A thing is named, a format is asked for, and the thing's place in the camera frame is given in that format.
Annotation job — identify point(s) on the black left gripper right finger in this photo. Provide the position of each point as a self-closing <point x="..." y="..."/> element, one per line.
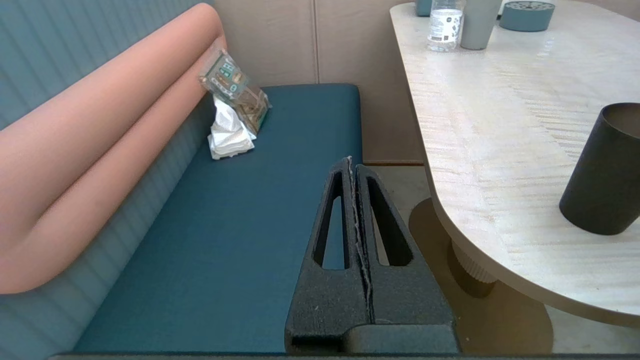
<point x="410" y="295"/>

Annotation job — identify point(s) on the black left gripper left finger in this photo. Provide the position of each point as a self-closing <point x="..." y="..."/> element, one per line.
<point x="325" y="300"/>

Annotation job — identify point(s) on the black tapered cup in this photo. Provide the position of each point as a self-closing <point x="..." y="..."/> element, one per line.
<point x="600" y="175"/>

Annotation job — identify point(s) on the grey plastic cup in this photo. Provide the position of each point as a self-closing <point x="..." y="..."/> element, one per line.
<point x="477" y="25"/>

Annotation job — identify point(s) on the dark teal seat cushion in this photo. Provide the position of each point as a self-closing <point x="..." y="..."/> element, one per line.
<point x="225" y="225"/>

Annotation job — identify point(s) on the white crumpled tissue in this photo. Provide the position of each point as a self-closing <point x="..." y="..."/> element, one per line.
<point x="230" y="135"/>

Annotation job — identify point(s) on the green printed snack packet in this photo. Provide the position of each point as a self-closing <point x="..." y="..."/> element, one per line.
<point x="227" y="77"/>

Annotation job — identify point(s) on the salmon pink bolster cushion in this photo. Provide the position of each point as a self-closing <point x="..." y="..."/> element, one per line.
<point x="75" y="225"/>
<point x="100" y="110"/>

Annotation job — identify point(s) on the clear plastic water bottle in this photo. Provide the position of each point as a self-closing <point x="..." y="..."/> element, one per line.
<point x="444" y="27"/>

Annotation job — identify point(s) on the blue-grey square box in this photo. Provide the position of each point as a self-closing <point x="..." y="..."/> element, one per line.
<point x="424" y="7"/>

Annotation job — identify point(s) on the small blue-grey drip tray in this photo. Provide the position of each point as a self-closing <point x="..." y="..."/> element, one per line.
<point x="525" y="17"/>

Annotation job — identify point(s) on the grey-blue ribbed bench backrest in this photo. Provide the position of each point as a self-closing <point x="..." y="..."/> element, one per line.
<point x="50" y="50"/>

